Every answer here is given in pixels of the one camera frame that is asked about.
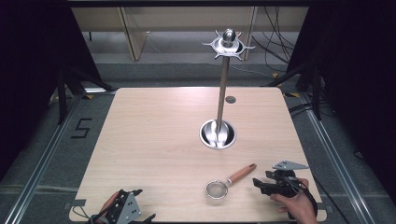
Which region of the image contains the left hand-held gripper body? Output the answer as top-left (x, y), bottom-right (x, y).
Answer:
top-left (104, 189), bottom-right (143, 224)

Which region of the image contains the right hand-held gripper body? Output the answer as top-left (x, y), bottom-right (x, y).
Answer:
top-left (264, 160), bottom-right (310, 199)

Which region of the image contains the strainer with brown handle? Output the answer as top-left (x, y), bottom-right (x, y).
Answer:
top-left (205, 162), bottom-right (258, 201)

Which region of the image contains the person's left hand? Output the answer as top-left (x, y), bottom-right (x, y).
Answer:
top-left (92, 190), bottom-right (121, 224)

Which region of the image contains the person's right hand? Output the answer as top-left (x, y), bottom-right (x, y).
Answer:
top-left (269, 177), bottom-right (318, 224)

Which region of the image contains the black metal stand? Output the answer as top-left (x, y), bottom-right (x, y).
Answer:
top-left (263, 61), bottom-right (323, 121)
top-left (55, 65), bottom-right (117, 126)

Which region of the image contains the metal utensil stand with hooks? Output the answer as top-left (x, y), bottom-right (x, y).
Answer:
top-left (202, 28), bottom-right (256, 150)

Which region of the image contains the dark curtain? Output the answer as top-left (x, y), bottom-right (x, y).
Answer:
top-left (285, 0), bottom-right (396, 206)
top-left (0, 0), bottom-right (105, 183)

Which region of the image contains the thick black gripper cable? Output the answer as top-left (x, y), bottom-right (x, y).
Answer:
top-left (288, 181), bottom-right (319, 220)

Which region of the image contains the thin grey gripper cable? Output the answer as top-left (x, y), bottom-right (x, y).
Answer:
top-left (72, 205), bottom-right (96, 219)

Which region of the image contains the thin black cable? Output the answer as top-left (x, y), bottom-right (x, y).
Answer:
top-left (311, 174), bottom-right (345, 224)

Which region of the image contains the aluminium floor rail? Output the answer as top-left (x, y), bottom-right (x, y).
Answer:
top-left (2, 92), bottom-right (86, 224)
top-left (298, 92), bottom-right (396, 224)

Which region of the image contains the black floor cable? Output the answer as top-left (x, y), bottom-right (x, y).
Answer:
top-left (288, 102), bottom-right (316, 119)

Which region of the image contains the black frame beam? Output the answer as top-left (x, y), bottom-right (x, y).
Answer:
top-left (65, 0), bottom-right (312, 8)

